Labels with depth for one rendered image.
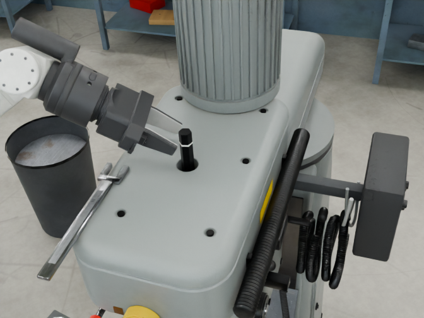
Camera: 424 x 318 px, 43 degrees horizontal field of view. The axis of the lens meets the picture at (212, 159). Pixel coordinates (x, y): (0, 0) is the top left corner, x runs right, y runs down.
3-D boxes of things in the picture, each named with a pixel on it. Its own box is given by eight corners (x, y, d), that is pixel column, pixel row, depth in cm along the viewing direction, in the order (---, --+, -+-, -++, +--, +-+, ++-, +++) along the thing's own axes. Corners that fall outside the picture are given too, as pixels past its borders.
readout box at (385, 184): (393, 265, 120) (411, 196, 106) (351, 256, 122) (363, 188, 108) (399, 203, 134) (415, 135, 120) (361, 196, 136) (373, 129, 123)
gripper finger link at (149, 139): (171, 155, 87) (135, 139, 86) (179, 142, 85) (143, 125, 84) (170, 161, 86) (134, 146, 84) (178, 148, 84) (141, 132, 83)
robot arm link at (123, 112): (138, 122, 94) (74, 92, 92) (160, 81, 89) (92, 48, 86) (123, 170, 85) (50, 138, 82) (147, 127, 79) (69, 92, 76)
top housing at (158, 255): (226, 349, 82) (222, 284, 72) (74, 308, 89) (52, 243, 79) (290, 157, 116) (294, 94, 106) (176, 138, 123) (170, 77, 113)
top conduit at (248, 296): (254, 323, 81) (254, 309, 78) (227, 316, 82) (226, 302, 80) (309, 142, 113) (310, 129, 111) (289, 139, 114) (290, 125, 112)
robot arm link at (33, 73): (57, 123, 78) (-20, 89, 76) (65, 112, 89) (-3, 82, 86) (89, 52, 77) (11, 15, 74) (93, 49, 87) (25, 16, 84)
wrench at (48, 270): (56, 283, 73) (54, 279, 73) (31, 277, 74) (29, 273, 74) (129, 169, 91) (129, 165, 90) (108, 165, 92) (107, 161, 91)
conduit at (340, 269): (336, 307, 131) (346, 252, 118) (271, 292, 136) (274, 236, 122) (346, 251, 145) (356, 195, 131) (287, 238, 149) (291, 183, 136)
